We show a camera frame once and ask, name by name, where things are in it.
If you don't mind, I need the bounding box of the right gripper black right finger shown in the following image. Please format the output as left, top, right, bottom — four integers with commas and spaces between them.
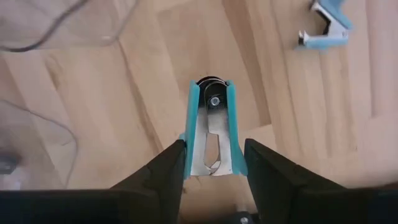
244, 138, 398, 224

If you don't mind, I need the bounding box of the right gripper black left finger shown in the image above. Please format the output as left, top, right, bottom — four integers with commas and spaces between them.
0, 139, 187, 224

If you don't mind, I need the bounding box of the teal staple remover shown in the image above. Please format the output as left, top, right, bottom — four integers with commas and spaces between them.
179, 76, 249, 180

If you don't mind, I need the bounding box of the blue staple remover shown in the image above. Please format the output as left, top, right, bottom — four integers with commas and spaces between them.
295, 0, 354, 50

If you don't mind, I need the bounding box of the clear plastic bin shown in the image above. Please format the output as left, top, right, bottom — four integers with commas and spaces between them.
0, 99, 78, 190
0, 0, 140, 53

